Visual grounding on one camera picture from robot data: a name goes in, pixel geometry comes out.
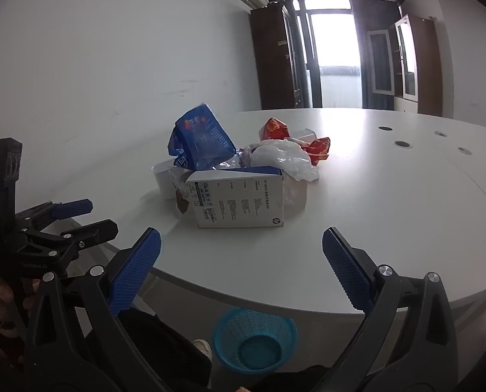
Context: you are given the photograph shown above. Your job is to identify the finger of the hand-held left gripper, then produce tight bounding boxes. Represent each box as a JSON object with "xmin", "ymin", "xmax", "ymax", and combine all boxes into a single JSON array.
[
  {"xmin": 22, "ymin": 219, "xmax": 119, "ymax": 272},
  {"xmin": 15, "ymin": 199, "xmax": 93, "ymax": 231}
]

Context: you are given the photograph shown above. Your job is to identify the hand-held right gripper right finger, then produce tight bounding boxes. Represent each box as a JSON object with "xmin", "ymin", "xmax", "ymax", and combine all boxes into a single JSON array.
[{"xmin": 320, "ymin": 227, "xmax": 470, "ymax": 392}]

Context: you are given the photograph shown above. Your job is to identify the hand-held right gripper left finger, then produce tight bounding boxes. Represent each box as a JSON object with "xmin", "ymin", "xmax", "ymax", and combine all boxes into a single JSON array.
[{"xmin": 23, "ymin": 227, "xmax": 174, "ymax": 392}]

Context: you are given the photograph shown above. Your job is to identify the white paper cup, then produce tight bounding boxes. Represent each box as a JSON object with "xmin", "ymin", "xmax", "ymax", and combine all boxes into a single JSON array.
[{"xmin": 152, "ymin": 160, "xmax": 186, "ymax": 201}]

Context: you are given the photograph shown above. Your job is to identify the clear plastic bag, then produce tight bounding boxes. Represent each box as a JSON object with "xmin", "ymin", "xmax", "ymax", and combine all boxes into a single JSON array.
[{"xmin": 283, "ymin": 171, "xmax": 309, "ymax": 210}]

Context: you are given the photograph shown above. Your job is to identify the blue plastic mesh basket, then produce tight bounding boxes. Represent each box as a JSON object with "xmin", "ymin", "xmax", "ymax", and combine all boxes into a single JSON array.
[{"xmin": 212, "ymin": 307, "xmax": 298, "ymax": 373}]

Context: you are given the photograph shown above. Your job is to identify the white plastic bag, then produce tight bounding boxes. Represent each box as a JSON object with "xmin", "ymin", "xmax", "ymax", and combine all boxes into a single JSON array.
[{"xmin": 243, "ymin": 139, "xmax": 321, "ymax": 182}]

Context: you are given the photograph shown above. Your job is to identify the blue snack bag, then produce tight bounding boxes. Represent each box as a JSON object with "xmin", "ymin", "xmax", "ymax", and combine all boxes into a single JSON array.
[{"xmin": 168, "ymin": 103, "xmax": 237, "ymax": 171}]

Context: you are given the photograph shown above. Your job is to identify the brown printed wrapper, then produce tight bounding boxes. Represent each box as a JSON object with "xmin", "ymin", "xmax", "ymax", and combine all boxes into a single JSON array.
[{"xmin": 173, "ymin": 171, "xmax": 191, "ymax": 215}]

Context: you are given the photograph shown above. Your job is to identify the white shoe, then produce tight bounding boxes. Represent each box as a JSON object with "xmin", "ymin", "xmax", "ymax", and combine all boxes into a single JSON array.
[{"xmin": 193, "ymin": 338, "xmax": 213, "ymax": 362}]

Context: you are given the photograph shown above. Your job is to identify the white printed cardboard box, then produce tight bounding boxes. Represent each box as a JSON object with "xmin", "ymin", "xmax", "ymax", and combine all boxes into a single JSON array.
[{"xmin": 186, "ymin": 166, "xmax": 285, "ymax": 229}]

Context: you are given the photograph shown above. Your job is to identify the red snack wrapper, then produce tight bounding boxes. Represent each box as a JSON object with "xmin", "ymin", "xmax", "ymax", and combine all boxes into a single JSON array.
[
  {"xmin": 300, "ymin": 137, "xmax": 331, "ymax": 167},
  {"xmin": 258, "ymin": 118, "xmax": 291, "ymax": 141}
]

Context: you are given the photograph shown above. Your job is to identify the brown glass-door cabinet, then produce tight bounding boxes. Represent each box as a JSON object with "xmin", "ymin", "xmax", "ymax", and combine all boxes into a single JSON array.
[{"xmin": 367, "ymin": 13, "xmax": 443, "ymax": 117}]

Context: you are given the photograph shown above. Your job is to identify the dark wooden cabinet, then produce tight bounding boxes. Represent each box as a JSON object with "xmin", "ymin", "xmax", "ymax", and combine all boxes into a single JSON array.
[{"xmin": 249, "ymin": 0, "xmax": 313, "ymax": 111}]

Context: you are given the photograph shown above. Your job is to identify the bright balcony door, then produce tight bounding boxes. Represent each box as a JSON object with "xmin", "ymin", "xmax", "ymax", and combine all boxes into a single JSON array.
[{"xmin": 292, "ymin": 0, "xmax": 364, "ymax": 109}]

